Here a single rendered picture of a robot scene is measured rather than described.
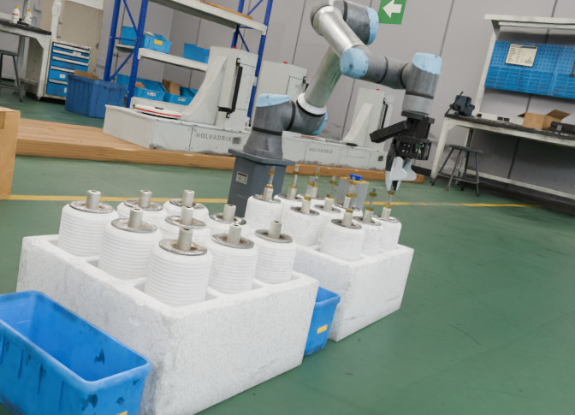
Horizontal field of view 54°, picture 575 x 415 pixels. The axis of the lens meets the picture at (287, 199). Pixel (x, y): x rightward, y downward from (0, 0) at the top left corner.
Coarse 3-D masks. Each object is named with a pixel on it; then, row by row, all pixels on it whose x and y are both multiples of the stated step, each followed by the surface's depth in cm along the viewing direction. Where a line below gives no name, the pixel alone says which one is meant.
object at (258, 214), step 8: (248, 200) 145; (256, 200) 143; (248, 208) 144; (256, 208) 142; (264, 208) 142; (272, 208) 142; (280, 208) 144; (248, 216) 144; (256, 216) 142; (264, 216) 142; (272, 216) 143; (280, 216) 145; (256, 224) 143; (264, 224) 142
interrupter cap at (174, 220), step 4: (168, 216) 104; (172, 216) 105; (176, 216) 106; (180, 216) 106; (164, 220) 102; (168, 220) 101; (172, 220) 102; (176, 220) 104; (192, 220) 106; (196, 220) 106; (172, 224) 100; (176, 224) 100; (180, 224) 100; (184, 224) 101; (192, 224) 103; (196, 224) 103; (200, 224) 104; (204, 224) 104; (196, 228) 101
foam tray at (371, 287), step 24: (312, 264) 130; (336, 264) 127; (360, 264) 128; (384, 264) 141; (408, 264) 157; (336, 288) 127; (360, 288) 131; (384, 288) 145; (336, 312) 127; (360, 312) 135; (384, 312) 150; (336, 336) 128
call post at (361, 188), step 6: (342, 180) 176; (342, 186) 176; (348, 186) 175; (354, 186) 174; (360, 186) 174; (366, 186) 178; (342, 192) 176; (348, 192) 175; (360, 192) 175; (366, 192) 179; (336, 198) 177; (342, 198) 176; (354, 198) 174; (360, 198) 176; (354, 204) 174; (360, 204) 177
